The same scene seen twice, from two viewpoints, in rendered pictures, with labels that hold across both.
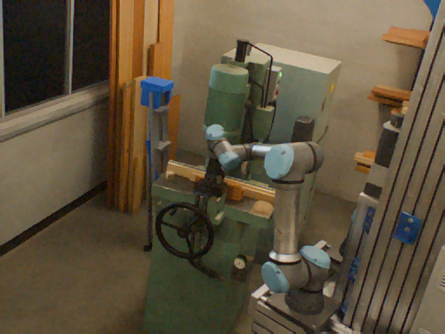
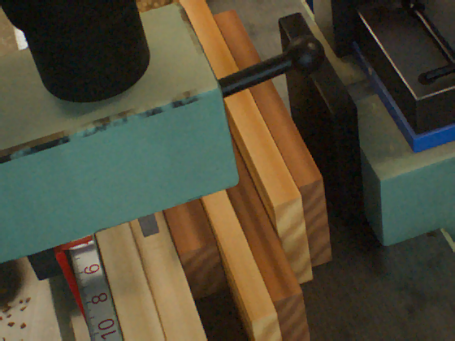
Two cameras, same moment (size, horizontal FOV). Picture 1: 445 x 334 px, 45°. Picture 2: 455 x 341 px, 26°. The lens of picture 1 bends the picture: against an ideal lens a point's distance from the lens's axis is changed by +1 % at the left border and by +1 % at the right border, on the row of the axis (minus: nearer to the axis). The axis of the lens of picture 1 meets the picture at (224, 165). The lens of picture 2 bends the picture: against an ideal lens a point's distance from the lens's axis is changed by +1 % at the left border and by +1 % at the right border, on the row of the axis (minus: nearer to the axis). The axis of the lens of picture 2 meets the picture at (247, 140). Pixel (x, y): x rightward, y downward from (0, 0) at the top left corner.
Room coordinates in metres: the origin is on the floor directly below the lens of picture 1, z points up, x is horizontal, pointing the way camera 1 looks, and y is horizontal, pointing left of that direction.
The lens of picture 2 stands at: (2.52, 0.39, 1.37)
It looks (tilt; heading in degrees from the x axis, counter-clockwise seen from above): 46 degrees down; 245
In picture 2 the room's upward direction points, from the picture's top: 11 degrees counter-clockwise
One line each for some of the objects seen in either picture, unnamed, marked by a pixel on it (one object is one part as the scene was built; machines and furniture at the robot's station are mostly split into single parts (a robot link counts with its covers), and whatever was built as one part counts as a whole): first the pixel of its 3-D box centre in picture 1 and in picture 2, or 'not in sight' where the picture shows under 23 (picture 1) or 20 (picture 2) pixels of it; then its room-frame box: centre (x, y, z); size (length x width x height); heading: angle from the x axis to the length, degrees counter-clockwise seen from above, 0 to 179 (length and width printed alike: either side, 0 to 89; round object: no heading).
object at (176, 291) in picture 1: (205, 263); not in sight; (2.55, 0.02, 0.36); 0.58 x 0.45 x 0.71; 165
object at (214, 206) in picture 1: (207, 200); (436, 117); (2.24, 0.05, 0.92); 0.15 x 0.13 x 0.09; 75
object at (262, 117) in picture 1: (262, 121); not in sight; (2.60, -0.16, 1.23); 0.09 x 0.08 x 0.15; 165
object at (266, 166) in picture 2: (221, 187); (238, 123); (2.35, 0.00, 0.94); 0.20 x 0.02 x 0.08; 75
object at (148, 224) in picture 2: not in sight; (140, 200); (2.43, 0.05, 0.97); 0.01 x 0.01 x 0.05; 75
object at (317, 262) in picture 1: (311, 266); not in sight; (1.72, -0.38, 0.98); 0.13 x 0.12 x 0.14; 127
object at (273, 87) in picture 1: (271, 83); not in sight; (2.71, -0.17, 1.40); 0.10 x 0.06 x 0.16; 165
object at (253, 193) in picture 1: (242, 190); (103, 88); (2.39, -0.11, 0.92); 0.55 x 0.02 x 0.04; 75
